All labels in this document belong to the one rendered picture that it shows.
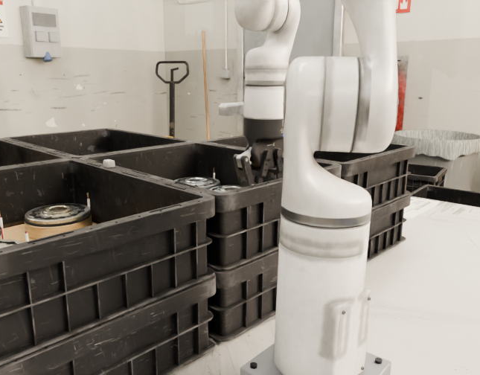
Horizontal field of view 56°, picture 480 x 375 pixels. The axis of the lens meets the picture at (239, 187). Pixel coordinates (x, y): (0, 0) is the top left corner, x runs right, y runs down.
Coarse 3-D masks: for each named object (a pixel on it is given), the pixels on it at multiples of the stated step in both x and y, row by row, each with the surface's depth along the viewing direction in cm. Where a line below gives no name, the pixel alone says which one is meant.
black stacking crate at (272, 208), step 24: (144, 168) 96; (168, 168) 100; (192, 168) 105; (216, 168) 101; (216, 216) 62; (240, 216) 64; (264, 216) 68; (216, 240) 63; (240, 240) 65; (264, 240) 68; (216, 264) 64; (240, 264) 64
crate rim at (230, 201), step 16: (176, 144) 102; (192, 144) 104; (208, 144) 102; (336, 176) 78; (208, 192) 61; (224, 192) 61; (240, 192) 61; (256, 192) 63; (272, 192) 66; (224, 208) 60; (240, 208) 62
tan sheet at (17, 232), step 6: (6, 228) 77; (12, 228) 77; (18, 228) 77; (24, 228) 77; (6, 234) 74; (12, 234) 74; (18, 234) 74; (24, 234) 74; (24, 240) 71; (30, 240) 71
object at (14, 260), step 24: (0, 168) 76; (24, 168) 78; (96, 168) 78; (192, 192) 61; (144, 216) 51; (168, 216) 53; (192, 216) 56; (48, 240) 43; (72, 240) 45; (96, 240) 47; (120, 240) 49; (0, 264) 40; (24, 264) 42; (48, 264) 43
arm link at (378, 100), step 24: (360, 0) 44; (384, 0) 42; (360, 24) 44; (384, 24) 42; (360, 48) 47; (384, 48) 41; (360, 72) 41; (384, 72) 40; (360, 96) 40; (384, 96) 40; (360, 120) 41; (384, 120) 40; (360, 144) 42; (384, 144) 42
